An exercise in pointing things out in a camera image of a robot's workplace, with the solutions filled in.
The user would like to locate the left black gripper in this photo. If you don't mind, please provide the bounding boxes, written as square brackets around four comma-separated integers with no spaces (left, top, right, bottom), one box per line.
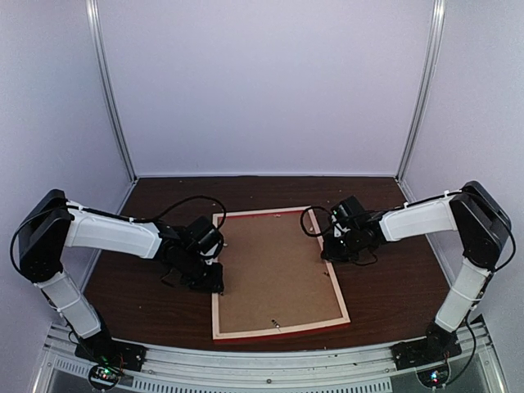
[177,250,224,293]

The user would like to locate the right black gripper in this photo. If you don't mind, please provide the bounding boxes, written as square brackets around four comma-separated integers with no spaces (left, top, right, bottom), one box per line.
[323,228,364,262]

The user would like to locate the brown backing board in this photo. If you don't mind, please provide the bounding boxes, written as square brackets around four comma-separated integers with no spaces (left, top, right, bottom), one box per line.
[219,211,344,335]

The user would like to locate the wooden picture frame red edge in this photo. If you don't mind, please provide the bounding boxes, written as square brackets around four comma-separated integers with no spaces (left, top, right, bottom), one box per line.
[211,206,351,345]

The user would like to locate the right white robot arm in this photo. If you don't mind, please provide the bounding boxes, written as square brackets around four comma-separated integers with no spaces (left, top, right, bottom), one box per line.
[318,180,514,362]

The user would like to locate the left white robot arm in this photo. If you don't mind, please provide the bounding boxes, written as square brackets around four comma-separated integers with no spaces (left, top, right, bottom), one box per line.
[9,189,224,364]

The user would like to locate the right black cable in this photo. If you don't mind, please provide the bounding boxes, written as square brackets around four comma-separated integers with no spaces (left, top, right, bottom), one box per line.
[300,206,380,267]

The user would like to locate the black cable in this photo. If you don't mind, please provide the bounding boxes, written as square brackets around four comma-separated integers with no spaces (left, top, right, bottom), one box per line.
[300,206,380,267]
[153,195,227,246]

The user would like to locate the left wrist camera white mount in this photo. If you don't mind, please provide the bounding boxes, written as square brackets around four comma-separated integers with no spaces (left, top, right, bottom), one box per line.
[201,243,224,264]

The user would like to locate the left black cable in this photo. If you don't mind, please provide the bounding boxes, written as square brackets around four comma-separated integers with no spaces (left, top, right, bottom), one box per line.
[153,195,227,246]

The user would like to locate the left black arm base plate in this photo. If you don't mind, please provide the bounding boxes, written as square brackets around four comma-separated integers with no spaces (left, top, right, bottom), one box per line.
[75,340,147,372]

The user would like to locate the aluminium front rail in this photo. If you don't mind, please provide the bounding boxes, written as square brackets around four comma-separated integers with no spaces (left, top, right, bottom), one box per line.
[29,333,509,392]

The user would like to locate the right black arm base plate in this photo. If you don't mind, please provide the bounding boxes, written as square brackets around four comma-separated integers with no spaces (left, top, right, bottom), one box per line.
[391,337,462,371]

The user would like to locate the left aluminium corner post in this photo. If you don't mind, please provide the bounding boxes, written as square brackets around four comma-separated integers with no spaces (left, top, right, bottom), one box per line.
[85,0,138,183]

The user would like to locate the aluminium corner post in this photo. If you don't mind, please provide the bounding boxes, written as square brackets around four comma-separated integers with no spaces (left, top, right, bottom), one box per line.
[85,0,138,183]
[395,0,447,183]

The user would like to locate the right aluminium corner post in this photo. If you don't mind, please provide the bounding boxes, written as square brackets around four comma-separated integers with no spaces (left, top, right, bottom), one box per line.
[395,0,447,183]

